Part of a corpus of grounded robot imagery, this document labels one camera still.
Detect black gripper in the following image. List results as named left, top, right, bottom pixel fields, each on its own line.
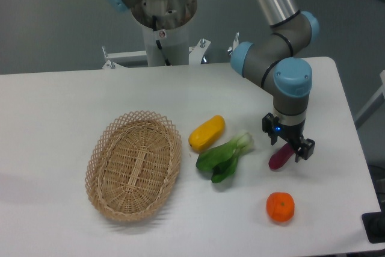
left=262, top=113, right=315, bottom=163

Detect purple sweet potato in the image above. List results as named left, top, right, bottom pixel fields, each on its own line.
left=268, top=143, right=294, bottom=170

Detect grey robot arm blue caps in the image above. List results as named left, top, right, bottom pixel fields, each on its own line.
left=108, top=0, right=319, bottom=159

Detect orange tangerine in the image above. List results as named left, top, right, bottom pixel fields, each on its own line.
left=265, top=192, right=295, bottom=222

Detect green bok choy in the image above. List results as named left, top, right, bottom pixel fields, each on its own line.
left=196, top=132, right=254, bottom=184

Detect black device at table edge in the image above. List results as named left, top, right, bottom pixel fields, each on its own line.
left=362, top=212, right=384, bottom=244

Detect yellow mango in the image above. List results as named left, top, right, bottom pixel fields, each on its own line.
left=188, top=115, right=226, bottom=152

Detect woven wicker basket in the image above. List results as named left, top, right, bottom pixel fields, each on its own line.
left=85, top=111, right=182, bottom=222

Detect white frame right edge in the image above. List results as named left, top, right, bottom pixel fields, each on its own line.
left=354, top=70, right=384, bottom=129

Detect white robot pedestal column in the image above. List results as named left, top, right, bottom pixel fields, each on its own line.
left=142, top=25, right=189, bottom=67

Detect white metal base frame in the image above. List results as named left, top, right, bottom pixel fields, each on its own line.
left=101, top=31, right=241, bottom=69

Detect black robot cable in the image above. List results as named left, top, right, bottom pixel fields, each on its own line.
left=152, top=15, right=171, bottom=67

